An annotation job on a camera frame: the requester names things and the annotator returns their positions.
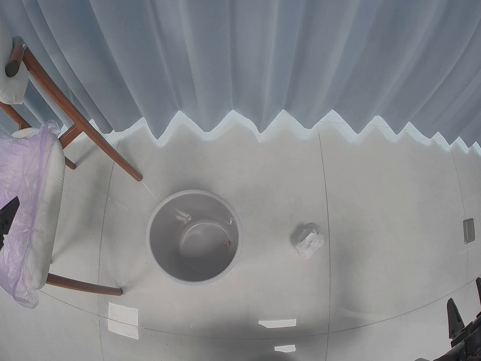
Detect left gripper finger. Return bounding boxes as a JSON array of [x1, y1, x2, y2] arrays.
[[0, 196, 20, 251]]

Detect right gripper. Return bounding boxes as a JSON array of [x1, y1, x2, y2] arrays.
[[432, 277, 481, 361]]

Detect purple plastic bag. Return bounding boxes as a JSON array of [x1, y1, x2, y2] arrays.
[[0, 121, 62, 309]]

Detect white trash bin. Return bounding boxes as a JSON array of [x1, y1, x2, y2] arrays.
[[147, 190, 243, 286]]

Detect wooden chair with white cushions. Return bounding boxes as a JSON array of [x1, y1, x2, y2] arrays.
[[0, 14, 143, 297]]

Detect crumpled white paper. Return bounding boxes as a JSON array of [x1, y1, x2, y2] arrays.
[[293, 222, 325, 259]]

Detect pale blue curtain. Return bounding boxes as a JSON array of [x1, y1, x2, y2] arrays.
[[0, 0, 481, 153]]

